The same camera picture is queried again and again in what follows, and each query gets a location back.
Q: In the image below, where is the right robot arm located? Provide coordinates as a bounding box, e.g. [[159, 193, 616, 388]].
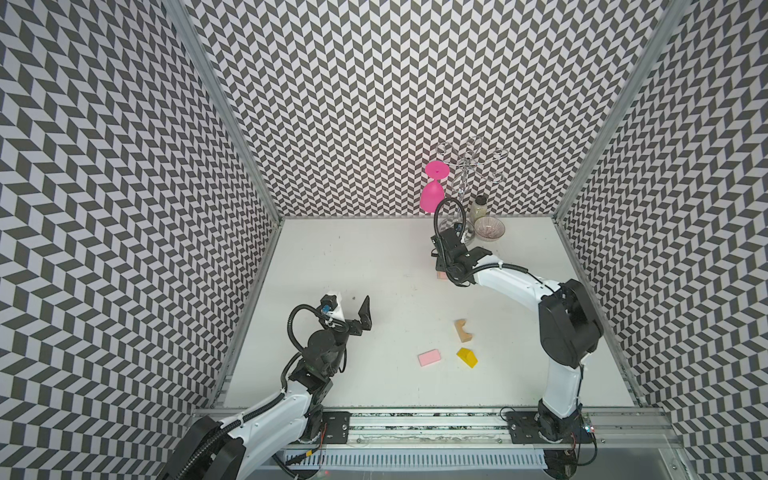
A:
[[431, 197, 604, 443]]

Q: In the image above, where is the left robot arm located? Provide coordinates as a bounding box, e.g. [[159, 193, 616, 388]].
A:
[[157, 293, 373, 479]]

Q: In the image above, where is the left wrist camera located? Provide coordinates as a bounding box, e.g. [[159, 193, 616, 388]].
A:
[[319, 292, 344, 321]]

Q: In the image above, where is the yellow wedge block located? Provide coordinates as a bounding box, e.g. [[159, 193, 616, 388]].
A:
[[456, 347, 478, 368]]

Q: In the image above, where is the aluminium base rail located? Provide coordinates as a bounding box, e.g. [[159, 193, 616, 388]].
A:
[[173, 406, 685, 480]]

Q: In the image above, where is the natural wood arch block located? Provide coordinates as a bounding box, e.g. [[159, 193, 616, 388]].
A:
[[454, 319, 473, 343]]

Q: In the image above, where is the pink striped bowl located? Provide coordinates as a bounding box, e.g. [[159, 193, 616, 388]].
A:
[[474, 216, 506, 242]]

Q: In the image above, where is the chrome glass holder stand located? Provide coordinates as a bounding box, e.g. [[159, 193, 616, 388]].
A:
[[436, 135, 510, 244]]

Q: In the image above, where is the pink plastic wine glass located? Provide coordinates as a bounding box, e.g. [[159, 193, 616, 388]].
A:
[[419, 160, 451, 213]]

